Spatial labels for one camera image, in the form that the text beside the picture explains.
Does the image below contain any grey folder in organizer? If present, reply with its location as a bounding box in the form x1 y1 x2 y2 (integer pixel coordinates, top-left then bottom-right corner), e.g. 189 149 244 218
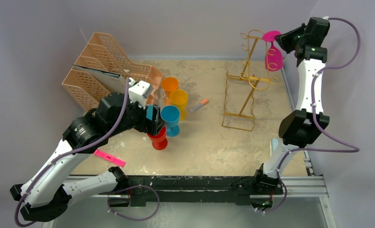
72 64 125 93

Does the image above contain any magenta wine glass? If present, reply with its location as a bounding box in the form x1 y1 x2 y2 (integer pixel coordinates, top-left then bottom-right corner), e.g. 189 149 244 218
262 30 283 72

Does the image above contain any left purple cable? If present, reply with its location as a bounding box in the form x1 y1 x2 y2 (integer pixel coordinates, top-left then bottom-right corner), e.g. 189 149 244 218
14 78 135 228

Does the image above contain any gold wire glass rack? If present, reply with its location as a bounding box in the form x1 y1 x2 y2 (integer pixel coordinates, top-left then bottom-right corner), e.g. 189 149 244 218
221 29 279 132

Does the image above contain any grey orange highlighter marker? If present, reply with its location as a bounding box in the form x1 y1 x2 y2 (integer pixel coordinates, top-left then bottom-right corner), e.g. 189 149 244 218
189 99 209 113

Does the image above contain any red wine glass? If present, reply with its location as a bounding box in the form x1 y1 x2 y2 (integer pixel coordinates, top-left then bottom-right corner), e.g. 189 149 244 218
147 126 168 151

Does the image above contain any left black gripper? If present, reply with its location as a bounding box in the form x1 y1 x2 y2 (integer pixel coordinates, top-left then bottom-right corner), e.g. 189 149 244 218
108 95 165 137

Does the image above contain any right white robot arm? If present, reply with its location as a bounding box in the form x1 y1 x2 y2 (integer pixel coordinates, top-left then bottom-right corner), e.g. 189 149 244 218
252 17 330 193

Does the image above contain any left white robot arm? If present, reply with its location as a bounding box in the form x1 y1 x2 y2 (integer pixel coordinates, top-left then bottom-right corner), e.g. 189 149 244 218
10 93 164 227

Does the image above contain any yellow wine glass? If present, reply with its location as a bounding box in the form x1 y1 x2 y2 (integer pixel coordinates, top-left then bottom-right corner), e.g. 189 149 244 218
170 89 188 121

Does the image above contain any orange wine glass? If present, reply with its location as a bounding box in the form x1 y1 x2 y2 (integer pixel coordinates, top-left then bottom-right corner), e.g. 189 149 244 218
161 77 179 105

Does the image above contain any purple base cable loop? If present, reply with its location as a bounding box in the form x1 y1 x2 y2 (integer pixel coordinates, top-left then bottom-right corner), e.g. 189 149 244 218
107 184 161 221

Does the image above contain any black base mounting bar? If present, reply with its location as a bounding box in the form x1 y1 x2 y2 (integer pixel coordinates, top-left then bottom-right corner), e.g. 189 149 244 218
108 175 283 207

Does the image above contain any blue wine glass front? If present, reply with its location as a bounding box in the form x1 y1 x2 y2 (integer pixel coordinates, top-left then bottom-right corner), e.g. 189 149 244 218
146 105 154 120

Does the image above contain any orange plastic file organizer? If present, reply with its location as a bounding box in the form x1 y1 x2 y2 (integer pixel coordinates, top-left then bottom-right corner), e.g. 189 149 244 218
62 32 163 112

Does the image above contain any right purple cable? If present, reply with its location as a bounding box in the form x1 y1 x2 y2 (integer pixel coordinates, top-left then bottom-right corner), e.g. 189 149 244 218
253 17 362 215

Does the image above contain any pink plastic clip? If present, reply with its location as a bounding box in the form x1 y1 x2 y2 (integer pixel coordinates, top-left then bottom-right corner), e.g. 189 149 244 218
94 150 126 168

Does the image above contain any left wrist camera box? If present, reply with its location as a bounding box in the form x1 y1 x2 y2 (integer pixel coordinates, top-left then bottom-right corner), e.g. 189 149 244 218
128 78 154 109

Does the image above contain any blue wine glass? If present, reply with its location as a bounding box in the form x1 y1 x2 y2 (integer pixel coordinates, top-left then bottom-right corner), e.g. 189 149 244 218
161 105 180 137
146 105 154 120

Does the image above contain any clear wine glass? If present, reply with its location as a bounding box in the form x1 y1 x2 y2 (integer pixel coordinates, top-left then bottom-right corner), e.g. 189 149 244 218
154 88 167 108

